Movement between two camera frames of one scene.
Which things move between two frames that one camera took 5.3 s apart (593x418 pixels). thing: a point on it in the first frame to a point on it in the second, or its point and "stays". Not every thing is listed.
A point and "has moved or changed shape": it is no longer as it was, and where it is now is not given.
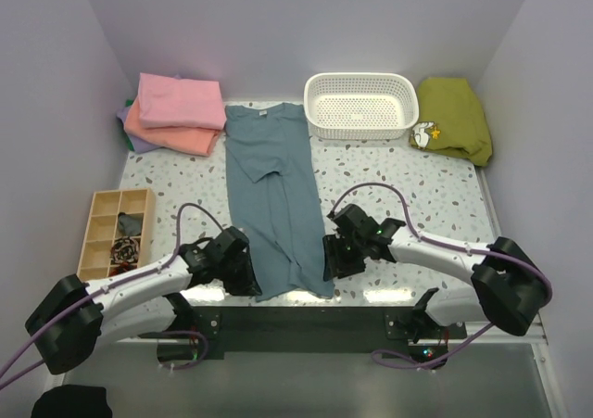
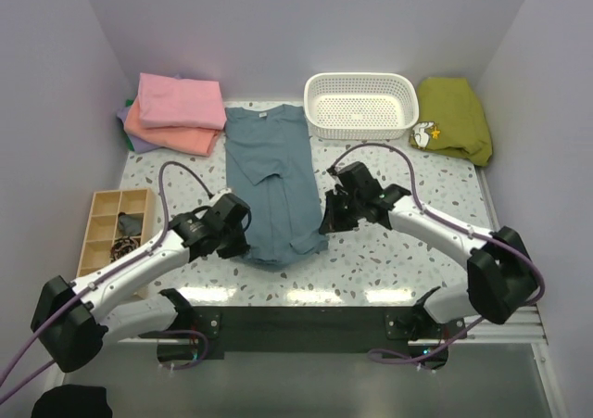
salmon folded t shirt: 191,141 stays
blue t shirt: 273,193 has moved or changed shape
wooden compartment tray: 102,228 stays
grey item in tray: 129,225 stays
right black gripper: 334,265 to 332,222
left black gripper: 246,285 to 240,247
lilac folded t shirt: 139,145 stays
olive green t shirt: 447,118 stays
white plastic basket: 360,106 stays
